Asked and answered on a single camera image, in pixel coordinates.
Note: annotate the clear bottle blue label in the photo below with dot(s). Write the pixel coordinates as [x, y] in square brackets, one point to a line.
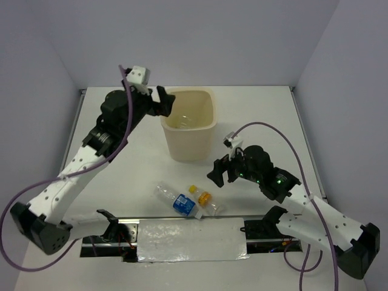
[179, 202]

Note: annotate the right aluminium table rail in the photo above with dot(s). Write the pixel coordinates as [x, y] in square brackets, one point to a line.
[312, 159]

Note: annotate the clear bottle yellow cap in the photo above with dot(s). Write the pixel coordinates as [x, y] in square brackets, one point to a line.
[206, 200]

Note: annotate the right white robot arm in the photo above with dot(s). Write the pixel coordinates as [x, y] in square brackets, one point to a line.
[303, 216]

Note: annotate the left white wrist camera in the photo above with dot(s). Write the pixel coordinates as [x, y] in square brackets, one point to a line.
[138, 77]

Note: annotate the cream plastic waste bin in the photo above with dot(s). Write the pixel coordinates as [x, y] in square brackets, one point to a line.
[191, 144]

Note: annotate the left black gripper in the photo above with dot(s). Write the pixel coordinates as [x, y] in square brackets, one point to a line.
[163, 108]

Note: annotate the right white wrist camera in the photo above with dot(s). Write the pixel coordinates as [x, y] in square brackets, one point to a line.
[232, 142]

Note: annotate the clear bottle green-blue label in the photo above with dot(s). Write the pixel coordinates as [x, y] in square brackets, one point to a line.
[184, 122]

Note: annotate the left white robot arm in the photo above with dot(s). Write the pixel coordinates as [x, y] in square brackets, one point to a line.
[42, 220]

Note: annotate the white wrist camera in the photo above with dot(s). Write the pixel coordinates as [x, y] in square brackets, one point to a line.
[232, 142]
[138, 77]

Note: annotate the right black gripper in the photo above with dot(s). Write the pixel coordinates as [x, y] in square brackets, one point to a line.
[220, 165]

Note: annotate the silver foil tape sheet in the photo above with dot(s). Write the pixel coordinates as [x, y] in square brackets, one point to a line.
[191, 240]

